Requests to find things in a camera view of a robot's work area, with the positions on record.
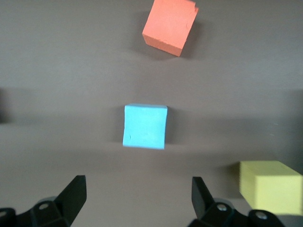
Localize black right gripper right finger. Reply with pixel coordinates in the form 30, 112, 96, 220
189, 176, 285, 227

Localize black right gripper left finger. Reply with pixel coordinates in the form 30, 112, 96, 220
0, 175, 87, 227

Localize light blue foam block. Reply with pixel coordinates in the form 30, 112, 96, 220
122, 104, 169, 150

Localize yellow foam block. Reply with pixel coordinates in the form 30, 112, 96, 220
239, 160, 303, 216

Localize brown table cover sheet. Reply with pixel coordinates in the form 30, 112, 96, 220
0, 0, 303, 227

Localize orange foam block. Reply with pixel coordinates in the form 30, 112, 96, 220
142, 0, 199, 57

